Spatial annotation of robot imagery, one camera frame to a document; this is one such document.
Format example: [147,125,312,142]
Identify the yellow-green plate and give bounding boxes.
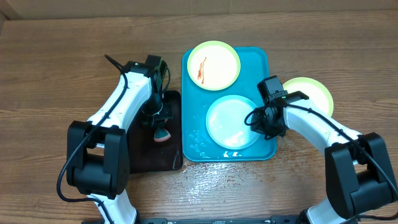
[282,77,334,116]
[187,40,241,91]

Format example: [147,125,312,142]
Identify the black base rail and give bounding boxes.
[134,215,310,224]

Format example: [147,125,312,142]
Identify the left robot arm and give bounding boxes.
[57,55,172,223]

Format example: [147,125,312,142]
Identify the light blue plate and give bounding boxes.
[205,95,260,150]

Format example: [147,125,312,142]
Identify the teal plastic tray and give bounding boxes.
[182,47,277,162]

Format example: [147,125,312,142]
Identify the green and orange sponge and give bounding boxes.
[154,128,171,142]

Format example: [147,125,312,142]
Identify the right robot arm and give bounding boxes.
[244,91,397,223]

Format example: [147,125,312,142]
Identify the black plastic tray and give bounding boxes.
[127,90,183,174]

